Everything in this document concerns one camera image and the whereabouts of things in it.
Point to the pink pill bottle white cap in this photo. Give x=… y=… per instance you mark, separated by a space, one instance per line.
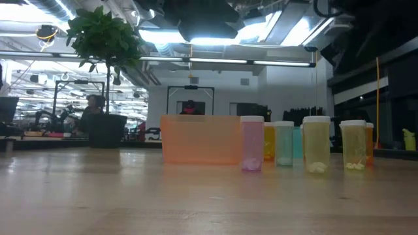
x=252 y=143

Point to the orange pill bottle white cap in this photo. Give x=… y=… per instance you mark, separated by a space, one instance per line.
x=269 y=143
x=369 y=143

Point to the small teal pill bottle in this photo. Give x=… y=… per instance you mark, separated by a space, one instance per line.
x=284 y=143

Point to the yellow pill bottle white cap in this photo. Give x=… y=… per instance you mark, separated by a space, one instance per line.
x=353 y=143
x=316 y=143

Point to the translucent orange plastic bin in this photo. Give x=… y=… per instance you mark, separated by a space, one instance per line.
x=200 y=140

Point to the long ceiling light bar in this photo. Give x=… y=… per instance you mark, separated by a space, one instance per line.
x=215 y=60

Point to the person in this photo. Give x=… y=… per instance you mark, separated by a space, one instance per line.
x=190 y=109
x=89 y=114

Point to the green leafy potted plant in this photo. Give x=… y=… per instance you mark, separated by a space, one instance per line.
x=104 y=36

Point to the black background cabinet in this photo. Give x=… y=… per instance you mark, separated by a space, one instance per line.
x=253 y=111

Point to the black slatted rack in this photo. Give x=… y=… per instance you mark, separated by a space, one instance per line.
x=302 y=112

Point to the black plant pot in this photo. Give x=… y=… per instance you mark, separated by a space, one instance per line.
x=107 y=130

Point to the dark computer monitor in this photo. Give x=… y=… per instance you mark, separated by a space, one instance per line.
x=8 y=109

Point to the yellow-green spray bottle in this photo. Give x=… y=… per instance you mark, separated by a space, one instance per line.
x=409 y=140

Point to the black background gantry frame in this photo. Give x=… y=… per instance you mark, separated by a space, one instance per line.
x=78 y=81
x=190 y=87

